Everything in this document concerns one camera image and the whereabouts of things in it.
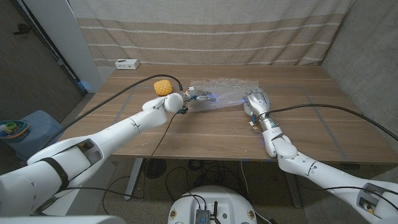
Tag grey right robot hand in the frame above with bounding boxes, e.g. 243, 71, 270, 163
241, 88, 271, 118

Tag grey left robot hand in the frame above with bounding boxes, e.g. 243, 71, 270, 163
183, 88, 218, 103

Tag clear bubble wrap sheet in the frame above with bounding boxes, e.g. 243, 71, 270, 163
186, 77, 261, 113

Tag yellow dimpled ball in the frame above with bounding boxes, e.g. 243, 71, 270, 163
153, 79, 174, 96

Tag beige striped cloth mat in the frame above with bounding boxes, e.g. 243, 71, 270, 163
67, 0, 355, 67

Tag white power strip box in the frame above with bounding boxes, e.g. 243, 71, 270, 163
114, 58, 141, 70

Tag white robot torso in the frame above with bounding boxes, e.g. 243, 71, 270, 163
167, 185, 258, 224

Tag black antenna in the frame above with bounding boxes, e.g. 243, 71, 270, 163
212, 201, 222, 224

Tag grey finned module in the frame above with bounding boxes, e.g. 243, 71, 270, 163
195, 208, 207, 224

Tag white partition panel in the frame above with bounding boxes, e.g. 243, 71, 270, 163
22, 0, 104, 93

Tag black door strip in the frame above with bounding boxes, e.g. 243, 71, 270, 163
9, 0, 88, 96

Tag blue plastic bin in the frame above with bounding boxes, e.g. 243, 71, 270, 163
0, 110, 65, 161

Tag blue orange bowl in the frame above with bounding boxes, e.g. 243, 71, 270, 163
0, 120, 30, 139

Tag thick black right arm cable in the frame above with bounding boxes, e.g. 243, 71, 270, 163
267, 103, 398, 141

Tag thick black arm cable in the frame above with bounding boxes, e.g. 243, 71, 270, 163
267, 103, 398, 141
40, 73, 184, 150

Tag coiled black floor cable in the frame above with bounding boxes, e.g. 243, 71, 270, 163
187, 159, 203, 171

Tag thin black left wrist cable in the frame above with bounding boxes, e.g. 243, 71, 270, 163
60, 112, 180, 200

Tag tangled black floor cables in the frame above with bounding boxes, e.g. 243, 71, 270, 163
164, 160, 249, 203

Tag white floor cable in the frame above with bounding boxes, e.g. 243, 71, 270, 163
239, 161, 251, 200

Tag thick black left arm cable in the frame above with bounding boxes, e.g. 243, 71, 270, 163
40, 73, 184, 150

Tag black wall hook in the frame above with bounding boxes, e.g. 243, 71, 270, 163
12, 23, 32, 35

